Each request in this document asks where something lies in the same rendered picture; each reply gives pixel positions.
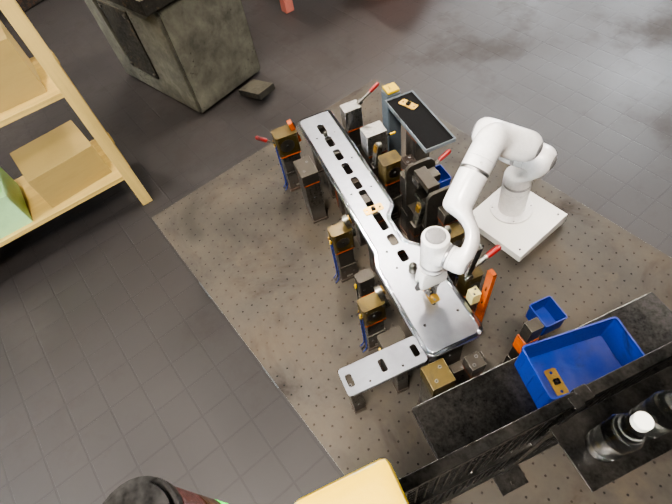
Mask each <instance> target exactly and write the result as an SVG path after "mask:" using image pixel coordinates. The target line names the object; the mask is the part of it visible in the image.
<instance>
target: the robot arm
mask: <svg viewBox="0 0 672 504"><path fill-rule="evenodd" d="M471 137H472V141H473V142H472V143H471V145H470V147H469V149H468V151H467V153H466V155H465V157H464V159H463V161H462V163H461V165H460V167H459V169H458V171H457V173H456V175H455V177H454V179H453V181H452V183H451V185H450V187H449V189H448V191H447V193H446V196H445V198H444V200H443V207H444V209H445V210H446V211H447V212H449V213H450V214H451V215H452V216H454V217H455V218H456V219H457V220H458V221H459V222H460V223H461V224H462V226H463V228H464V231H465V240H464V243H463V245H462V247H457V246H455V245H453V244H452V243H451V242H450V234H449V232H448V231H447V230H446V229H445V228H443V227H440V226H431V227H428V228H426V229H425V230H424V231H423V232H422V235H421V248H420V265H419V266H418V268H417V271H416V275H415V282H416V283H417V282H418V283H417V284H416V286H415V290H416V291H419V290H423V291H424V293H425V295H426V294H427V296H428V297H430V293H431V291H430V289H429V288H431V289H432V290H433V293H434V294H436V292H437V287H439V284H440V283H442V282H444V281H445V280H446V279H447V277H448V276H447V270H448V271H450V272H452V273H455V274H458V275H462V274H464V273H465V272H466V271H467V270H468V269H469V266H470V265H471V263H472V261H473V259H474V257H475V255H476V253H477V250H478V248H479V244H480V232H479V228H478V225H477V222H476V220H475V217H474V214H473V206H474V204H475V202H476V200H477V198H478V196H479V194H480V192H481V191H482V189H483V187H484V185H485V183H486V181H487V179H488V177H489V175H490V173H491V171H492V170H493V168H494V166H495V164H496V162H497V160H500V161H502V162H504V163H506V164H509V165H510V166H509V167H508V168H507V169H506V170H505V172H504V176H503V180H502V186H501V191H500V193H498V194H496V195H495V196H494V197H493V198H492V200H491V202H490V211H491V213H492V215H493V216H494V217H495V218H496V219H497V220H499V221H500V222H503V223H506V224H519V223H522V222H524V221H526V220H527V219H529V217H530V216H531V215H532V212H533V203H532V201H531V199H530V198H529V197H528V196H529V193H530V189H531V185H532V182H533V180H534V179H537V178H540V177H542V176H544V175H545V174H547V173H548V172H549V171H550V170H552V168H553V167H554V165H555V163H556V161H557V152H556V150H555V149H554V148H553V147H552V146H550V145H548V144H546V143H543V139H542V137H541V136H540V134H539V133H537V132H536V131H533V130H531V129H527V128H524V127H521V126H518V125H514V124H511V123H508V122H505V121H502V120H499V119H495V118H491V117H484V118H481V119H480V120H478V121H477V122H476V123H475V125H474V127H473V130H472V133H471Z"/></svg>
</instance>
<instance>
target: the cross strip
mask: <svg viewBox="0 0 672 504"><path fill-rule="evenodd" d="M412 344H415V345H416V347H417V349H418V351H419V352H420V355H419V356H417V357H415V356H414V355H413V353H412V351H411V349H410V348H409V346H410V345H412ZM380 359H383V360H384V362H385V364H386V366H387V368H388V370H387V371H385V372H382V370H381V368H380V366H379V364H378V362H377V361H378V360H380ZM426 361H427V356H426V354H425V353H424V351H423V349H422V348H421V346H420V344H419V342H418V341H417V339H416V337H414V336H411V337H408V338H406V339H404V340H402V341H400V342H397V343H395V344H393V345H391V346H389V347H387V348H384V349H382V350H380V351H378V352H376V353H374V354H371V355H369V356H367V357H365V358H363V359H361V360H358V361H356V362H354V363H352V364H350V365H348V366H345V367H343V368H341V369H339V371H338V374H339V376H340V378H341V380H342V383H343V385H344V387H345V389H346V392H347V394H348V395H349V396H356V395H358V394H360V393H362V392H365V391H367V390H369V389H371V388H373V387H375V386H377V385H379V384H382V383H384V382H386V381H388V380H390V379H392V378H394V377H396V376H399V375H401V374H403V373H405V372H407V371H409V370H411V369H413V368H416V367H418V366H420V365H422V364H424V363H425V362H426ZM402 365H404V367H402ZM347 374H351V376H352V378H353V380H354V383H355V386H353V387H349V386H348V383H347V381H346V379H345V375H347ZM369 380H371V382H369Z"/></svg>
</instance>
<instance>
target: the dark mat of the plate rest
mask: <svg viewBox="0 0 672 504"><path fill-rule="evenodd" d="M402 99H406V100H408V101H410V102H413V103H415V104H417V105H418V107H417V108H416V109H414V110H411V109H409V108H407V107H405V106H403V105H400V104H399V102H400V101H401V100H402ZM387 102H388V104H389V105H390V106H391V107H392V108H393V110H394V111H395V112H396V113H397V114H398V116H399V117H400V118H401V119H402V120H403V122H404V123H405V124H406V125H407V126H408V128H409V129H410V130H411V131H412V133H413V134H414V135H415V136H416V137H417V139H418V140H419V141H420V142H421V143H422V145H423V146H424V147H425V148H426V149H428V148H431V147H433V146H436V145H438V144H441V143H443V142H446V141H448V140H451V139H453V137H452V136H451V134H450V133H449V132H448V131H447V130H446V129H445V128H444V127H443V126H442V124H441V123H440V122H439V121H438V120H437V119H436V118H435V117H434V116H433V115H432V113H431V112H430V111H429V110H428V109H427V108H426V107H425V106H424V105H423V104H422V102H421V101H420V100H419V99H418V98H417V97H416V96H415V95H414V94H413V93H412V92H410V93H408V94H405V95H402V96H400V97H397V98H395V99H392V100H389V101H387Z"/></svg>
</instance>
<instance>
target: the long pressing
mask: <svg viewBox="0 0 672 504"><path fill-rule="evenodd" d="M319 125H323V127H324V128H325V130H326V131H327V133H328V136H327V137H324V134H321V133H320V131H319V129H318V128H317V126H319ZM298 127H299V129H300V131H301V132H302V134H303V136H304V137H305V139H306V141H307V142H308V144H309V146H310V148H311V149H312V151H313V153H314V154H315V156H316V158H317V159H318V161H319V163H320V164H321V166H322V168H323V169H324V171H325V173H326V174H327V176H328V178H329V180H330V181H331V183H332V185H333V186H334V188H335V190H336V191H337V193H338V195H339V196H340V198H341V200H342V201H343V203H344V205H345V207H346V208H347V210H348V212H349V213H350V215H351V217H352V218H353V220H354V222H355V223H356V225H357V227H358V228H359V230H360V232H361V233H362V235H363V237H364V239H365V240H366V242H367V244H368V245H369V247H370V249H371V250H372V252H373V254H374V262H375V270H376V272H377V273H378V275H379V277H380V279H381V280H382V282H383V284H384V285H385V287H386V289H387V291H388V292H389V294H390V296H391V298H392V299H393V301H394V303H395V304H396V306H397V308H398V310H399V311H400V313H401V315H402V316H403V318H404V320H405V322H406V323H407V325H408V327H409V329H410V330H411V332H412V334H413V335H414V337H416V339H417V341H418V342H419V344H420V346H421V348H422V349H423V351H424V353H425V354H426V355H427V356H429V357H439V356H441V355H443V354H445V353H447V352H450V351H452V350H454V349H456V348H458V347H460V346H462V345H464V344H466V343H469V342H471V341H473V340H475V339H477V338H479V337H480V336H481V334H482V332H483V326H482V323H481V322H480V320H479V319H478V318H477V316H476V315H475V313H474V312H473V310H472V309H471V307H470V306H469V305H468V303H467V302H466V300H465V299H464V297H463V296H462V294H461V293H460V292H459V290H458V289H457V287H456V286H455V284H454V283H453V282H452V280H451V279H450V277H449V276H448V274H447V276H448V277H447V279H446V280H445V281H444V282H442V283H440V284H439V287H437V292H436V293H437V294H438V296H439V297H440V301H438V302H436V304H435V305H433V304H431V303H430V301H429V300H428V298H427V297H426V295H425V294H424V292H423V291H422V290H419V291H416V290H415V286H416V284H417V283H418V282H417V283H416V282H415V275H416V274H410V273H409V271H408V270H409V264H410V263H411V262H415V263H416V264H417V268H418V266H419V265H420V248H421V243H418V242H413V241H409V240H407V239H405V238H404V237H403V235H402V234H401V232H400V231H399V229H398V228H397V226H396V224H395V223H394V221H393V220H392V218H391V214H392V212H393V209H394V201H393V199H392V198H391V197H390V195H389V194H388V192H387V191H386V189H385V188H384V186H383V185H382V184H381V182H380V181H379V179H378V178H377V176H376V175H375V173H374V172H373V170H372V169H371V168H370V166H369V165H368V163H367V162H366V160H365V159H364V157H363V156H362V154H361V153H360V152H359V150H358V149H357V147H356V146H355V144H354V143H353V141H352V140H351V139H350V137H349V136H348V134H347V133H346V131H345V130H344V128H343V127H342V125H341V124H340V123H339V121H338V120H337V118H336V117H335V115H334V114H333V112H332V111H330V110H325V111H322V112H320V113H317V114H314V115H312V116H309V117H306V118H304V119H301V120H300V121H299V122H298ZM334 131H335V132H334ZM328 137H331V139H332V140H333V142H334V143H335V146H332V147H329V145H328V144H327V142H326V140H325V138H328ZM316 138H318V139H316ZM335 150H339V151H340V153H341V154H342V156H343V157H344V158H343V159H342V160H338V159H337V158H336V156H335V155H334V153H333V151H335ZM351 157H353V158H351ZM345 163H347V164H348V165H349V167H350V168H351V170H352V171H353V173H351V174H346V172H345V170H344V169H343V167H342V165H343V164H345ZM353 178H357V179H358V180H359V182H360V184H361V185H362V188H360V189H356V188H355V186H354V185H353V183H352V181H351V179H353ZM370 186H372V187H370ZM362 190H365V191H366V193H367V194H368V196H369V197H370V199H371V201H372V202H373V204H374V205H375V204H377V203H381V204H382V205H383V207H384V209H382V210H380V211H378V212H379V213H380V214H381V216H382V218H383V219H384V221H385V222H386V224H387V225H388V227H389V228H388V229H387V230H382V229H381V227H380V226H379V224H378V223H377V221H376V219H375V218H374V216H373V214H370V215H368V216H366V215H365V213H364V212H363V209H365V208H367V205H366V204H365V202H364V200H363V199H362V197H361V196H360V194H359V192H360V191H362ZM350 194H352V195H350ZM391 234H393V235H394V236H395V238H396V239H397V241H398V242H399V243H398V244H397V245H394V246H393V245H391V243H390V241H389V240H388V238H387V236H389V235H391ZM386 251H388V253H386ZM400 251H405V253H406V255H407V256H408V258H409V259H408V260H407V261H404V262H403V261H402V260H401V259H400V257H399V256H398V254H397V253H398V252H400ZM396 267H398V269H396ZM457 309H459V311H456V310H457ZM424 324H426V327H424V326H423V325H424Z"/></svg>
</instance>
